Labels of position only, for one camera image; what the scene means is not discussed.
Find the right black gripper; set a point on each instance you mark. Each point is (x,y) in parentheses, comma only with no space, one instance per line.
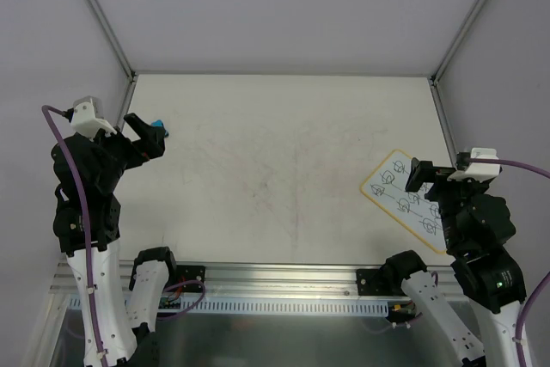
(436,182)

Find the white slotted cable duct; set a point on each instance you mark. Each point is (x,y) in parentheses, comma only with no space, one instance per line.
(289,306)

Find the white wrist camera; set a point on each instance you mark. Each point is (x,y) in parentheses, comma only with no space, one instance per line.
(87,118)
(478,164)

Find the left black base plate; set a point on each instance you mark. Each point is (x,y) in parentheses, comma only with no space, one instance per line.
(181,273)

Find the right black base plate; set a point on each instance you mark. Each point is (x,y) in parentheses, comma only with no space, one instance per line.
(378,283)

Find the blue whiteboard eraser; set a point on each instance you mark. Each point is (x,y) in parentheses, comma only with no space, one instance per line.
(159,124)

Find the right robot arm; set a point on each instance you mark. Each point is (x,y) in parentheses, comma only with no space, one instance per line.
(476,226)

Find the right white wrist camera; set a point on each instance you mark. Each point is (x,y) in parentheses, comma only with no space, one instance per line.
(478,164)

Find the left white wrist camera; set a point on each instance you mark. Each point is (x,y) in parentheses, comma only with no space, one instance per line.
(87,118)

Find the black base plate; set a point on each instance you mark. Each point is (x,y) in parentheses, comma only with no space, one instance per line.
(378,283)
(181,273)

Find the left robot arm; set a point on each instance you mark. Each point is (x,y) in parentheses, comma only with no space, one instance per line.
(118,331)

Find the yellow framed small whiteboard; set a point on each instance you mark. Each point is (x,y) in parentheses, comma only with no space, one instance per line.
(385,187)

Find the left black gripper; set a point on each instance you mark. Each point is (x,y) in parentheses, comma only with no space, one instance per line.
(127,149)

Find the aluminium mounting rail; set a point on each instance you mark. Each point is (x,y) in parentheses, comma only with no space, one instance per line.
(270,280)

